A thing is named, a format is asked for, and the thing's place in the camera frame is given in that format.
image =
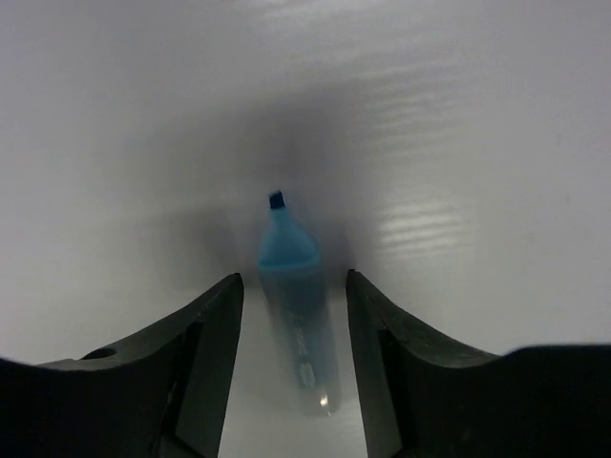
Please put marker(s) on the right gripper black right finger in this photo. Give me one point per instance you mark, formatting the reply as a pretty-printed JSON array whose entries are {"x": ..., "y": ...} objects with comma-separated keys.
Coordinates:
[{"x": 425, "y": 394}]

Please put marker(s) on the blue highlighter marker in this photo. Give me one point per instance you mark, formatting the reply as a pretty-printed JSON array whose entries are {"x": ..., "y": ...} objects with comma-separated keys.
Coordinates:
[{"x": 291, "y": 273}]

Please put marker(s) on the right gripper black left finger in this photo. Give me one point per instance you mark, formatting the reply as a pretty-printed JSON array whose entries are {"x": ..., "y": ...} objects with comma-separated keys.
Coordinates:
[{"x": 160, "y": 392}]

